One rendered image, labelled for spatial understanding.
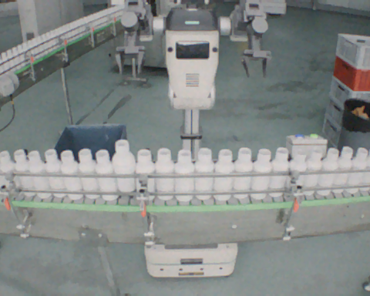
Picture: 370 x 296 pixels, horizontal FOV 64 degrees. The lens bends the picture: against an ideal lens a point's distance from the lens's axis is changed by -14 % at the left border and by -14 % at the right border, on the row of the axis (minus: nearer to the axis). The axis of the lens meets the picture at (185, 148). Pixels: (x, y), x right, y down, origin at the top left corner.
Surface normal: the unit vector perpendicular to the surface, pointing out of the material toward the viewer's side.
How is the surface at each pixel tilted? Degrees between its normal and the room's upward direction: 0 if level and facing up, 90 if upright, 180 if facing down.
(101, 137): 90
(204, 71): 90
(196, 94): 90
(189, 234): 90
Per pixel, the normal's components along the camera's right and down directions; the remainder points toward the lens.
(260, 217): 0.01, 0.55
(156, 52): -0.29, 0.53
